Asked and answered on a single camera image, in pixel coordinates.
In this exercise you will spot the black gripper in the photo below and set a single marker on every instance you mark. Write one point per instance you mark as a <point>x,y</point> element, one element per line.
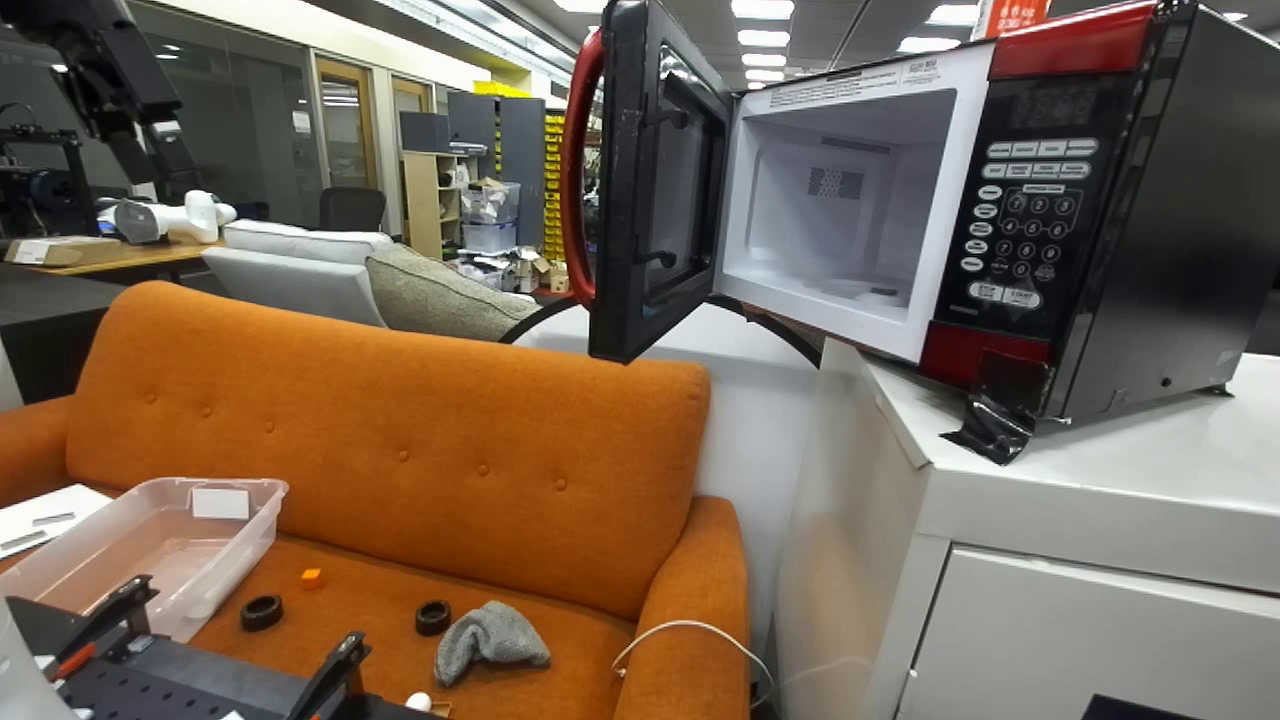
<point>112,63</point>

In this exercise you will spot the red bottle white print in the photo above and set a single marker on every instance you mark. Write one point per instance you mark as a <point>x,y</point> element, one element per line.
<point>1014,17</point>

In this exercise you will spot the orange fabric couch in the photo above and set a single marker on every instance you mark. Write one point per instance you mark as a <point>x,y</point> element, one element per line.
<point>403,440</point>

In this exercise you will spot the clear plastic box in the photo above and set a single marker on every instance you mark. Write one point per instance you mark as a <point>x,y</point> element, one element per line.
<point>134,544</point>

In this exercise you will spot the red black microwave oven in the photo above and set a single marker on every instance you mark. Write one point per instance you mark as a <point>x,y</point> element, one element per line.
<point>1172,202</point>

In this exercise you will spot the white device on desk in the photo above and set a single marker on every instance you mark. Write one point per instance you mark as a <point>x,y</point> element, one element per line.
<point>166,218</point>

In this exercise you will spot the wooden desk with papers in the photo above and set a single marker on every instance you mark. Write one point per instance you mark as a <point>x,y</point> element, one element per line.
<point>120,256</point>

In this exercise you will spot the black equipment rack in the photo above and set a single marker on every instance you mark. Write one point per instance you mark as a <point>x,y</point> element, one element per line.
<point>40,186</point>

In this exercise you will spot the white sofa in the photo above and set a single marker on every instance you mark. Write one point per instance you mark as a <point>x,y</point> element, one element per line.
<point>295,275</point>

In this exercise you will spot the wooden framed door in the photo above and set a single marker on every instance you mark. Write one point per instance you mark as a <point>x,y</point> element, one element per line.
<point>344,124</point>

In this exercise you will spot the black office chair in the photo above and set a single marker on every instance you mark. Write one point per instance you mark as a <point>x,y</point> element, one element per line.
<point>350,211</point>

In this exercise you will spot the wooden shelf unit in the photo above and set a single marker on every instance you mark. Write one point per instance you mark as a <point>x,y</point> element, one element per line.
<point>425,202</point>

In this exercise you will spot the grey fabric cushion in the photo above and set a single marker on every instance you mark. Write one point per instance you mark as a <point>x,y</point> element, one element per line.
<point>441,303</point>

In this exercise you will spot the dark grey cabinet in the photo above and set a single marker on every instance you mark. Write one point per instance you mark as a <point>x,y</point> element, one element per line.
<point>513,160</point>

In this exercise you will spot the white paper sheet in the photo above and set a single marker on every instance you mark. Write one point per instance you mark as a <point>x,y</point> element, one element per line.
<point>52,514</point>

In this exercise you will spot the yellow black striped pillar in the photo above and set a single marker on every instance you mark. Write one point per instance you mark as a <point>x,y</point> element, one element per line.
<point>555,186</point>

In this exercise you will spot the small orange cap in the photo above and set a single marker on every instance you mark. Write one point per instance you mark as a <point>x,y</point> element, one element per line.
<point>309,578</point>

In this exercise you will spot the black clamp lever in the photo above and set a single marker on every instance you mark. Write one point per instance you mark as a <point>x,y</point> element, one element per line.
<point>334,665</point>

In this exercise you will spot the grey cloth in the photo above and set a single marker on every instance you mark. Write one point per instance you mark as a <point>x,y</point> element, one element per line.
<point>494,633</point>

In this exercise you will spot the small white knob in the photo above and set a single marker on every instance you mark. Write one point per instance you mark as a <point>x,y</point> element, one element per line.
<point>419,700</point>

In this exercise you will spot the ceiling light panel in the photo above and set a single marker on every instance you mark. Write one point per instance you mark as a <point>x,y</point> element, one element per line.
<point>762,9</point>
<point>762,39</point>
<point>952,12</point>

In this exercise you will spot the white cabinet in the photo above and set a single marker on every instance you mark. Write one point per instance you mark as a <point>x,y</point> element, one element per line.
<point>1066,506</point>

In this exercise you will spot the black perforated mount plate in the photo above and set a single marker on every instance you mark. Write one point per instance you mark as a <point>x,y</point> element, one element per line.
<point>173,684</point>

